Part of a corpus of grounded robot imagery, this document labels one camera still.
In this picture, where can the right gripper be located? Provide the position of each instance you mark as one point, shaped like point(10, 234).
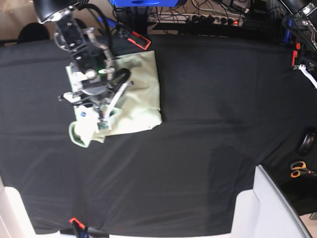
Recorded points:
point(97, 88)

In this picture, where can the light green T-shirt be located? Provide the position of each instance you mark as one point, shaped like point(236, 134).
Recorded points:
point(138, 109)

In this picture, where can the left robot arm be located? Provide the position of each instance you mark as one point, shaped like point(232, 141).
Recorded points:
point(301, 23)

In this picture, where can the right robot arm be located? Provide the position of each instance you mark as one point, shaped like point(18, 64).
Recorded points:
point(85, 51)

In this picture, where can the orange black tool on table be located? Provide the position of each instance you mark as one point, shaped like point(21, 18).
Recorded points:
point(135, 38)

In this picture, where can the blue box at top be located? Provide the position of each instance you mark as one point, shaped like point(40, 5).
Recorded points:
point(163, 3)

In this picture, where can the white power strip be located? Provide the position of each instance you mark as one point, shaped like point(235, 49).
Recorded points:
point(183, 18)

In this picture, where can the black table cloth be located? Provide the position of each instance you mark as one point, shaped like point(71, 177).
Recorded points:
point(227, 106)

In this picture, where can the red blue tool bottom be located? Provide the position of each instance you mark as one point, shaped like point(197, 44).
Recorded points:
point(82, 231)

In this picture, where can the white bin left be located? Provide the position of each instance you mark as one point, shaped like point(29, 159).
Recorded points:
point(14, 220)

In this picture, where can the white bin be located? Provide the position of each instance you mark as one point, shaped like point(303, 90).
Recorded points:
point(14, 220)
point(264, 212)

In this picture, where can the blue tube right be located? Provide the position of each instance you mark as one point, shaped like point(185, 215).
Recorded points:
point(288, 34)

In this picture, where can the white bin right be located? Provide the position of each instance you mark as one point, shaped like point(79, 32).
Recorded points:
point(264, 212)

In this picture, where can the orange black bracket right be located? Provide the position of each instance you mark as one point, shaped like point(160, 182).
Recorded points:
point(295, 57)

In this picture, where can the orange handled scissors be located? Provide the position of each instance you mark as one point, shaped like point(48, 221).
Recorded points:
point(299, 168)

